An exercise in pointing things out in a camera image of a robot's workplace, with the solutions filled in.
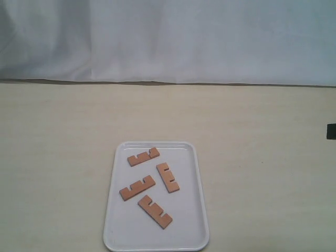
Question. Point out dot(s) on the wooden notched puzzle piece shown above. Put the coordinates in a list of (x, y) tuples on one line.
[(143, 157), (137, 188), (167, 178), (155, 212)]

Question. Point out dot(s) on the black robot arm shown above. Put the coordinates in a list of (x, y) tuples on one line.
[(331, 131)]

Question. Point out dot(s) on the white rectangular plastic tray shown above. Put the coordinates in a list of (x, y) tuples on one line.
[(128, 227)]

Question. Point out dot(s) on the white fabric backdrop curtain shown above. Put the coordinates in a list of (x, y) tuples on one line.
[(255, 42)]

